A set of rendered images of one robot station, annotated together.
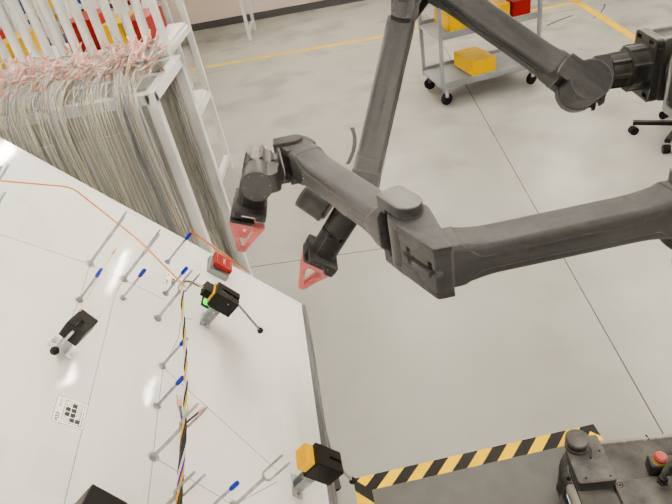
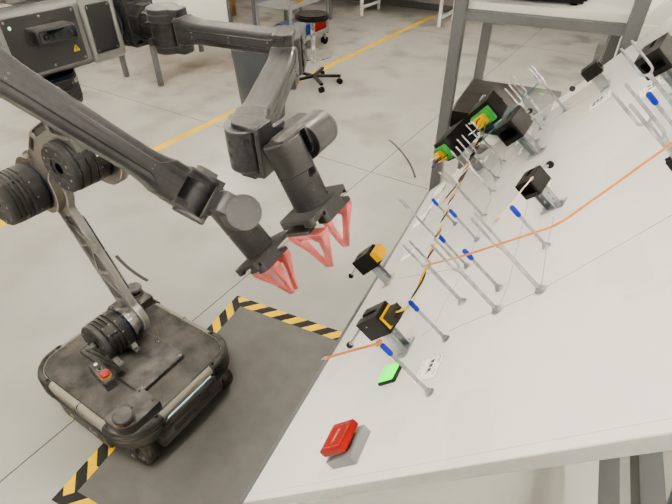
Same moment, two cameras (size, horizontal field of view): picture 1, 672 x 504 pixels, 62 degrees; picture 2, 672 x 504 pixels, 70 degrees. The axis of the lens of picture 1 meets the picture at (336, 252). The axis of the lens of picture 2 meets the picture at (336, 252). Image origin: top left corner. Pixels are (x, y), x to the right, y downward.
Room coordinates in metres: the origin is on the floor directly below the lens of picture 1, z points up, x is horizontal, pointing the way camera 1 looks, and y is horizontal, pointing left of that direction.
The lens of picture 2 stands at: (1.51, 0.45, 1.74)
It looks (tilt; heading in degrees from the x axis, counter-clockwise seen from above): 38 degrees down; 206
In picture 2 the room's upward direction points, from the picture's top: straight up
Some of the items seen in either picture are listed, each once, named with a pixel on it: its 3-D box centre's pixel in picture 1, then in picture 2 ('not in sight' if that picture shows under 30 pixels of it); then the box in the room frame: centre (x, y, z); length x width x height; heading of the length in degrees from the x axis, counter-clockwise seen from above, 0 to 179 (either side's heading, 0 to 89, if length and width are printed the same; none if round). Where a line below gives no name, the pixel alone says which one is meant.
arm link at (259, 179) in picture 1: (275, 171); (285, 140); (0.94, 0.08, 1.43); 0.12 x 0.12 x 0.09; 88
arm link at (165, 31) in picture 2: not in sight; (164, 30); (0.56, -0.50, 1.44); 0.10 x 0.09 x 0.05; 84
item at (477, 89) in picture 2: not in sight; (505, 108); (-0.23, 0.26, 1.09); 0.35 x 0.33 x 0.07; 1
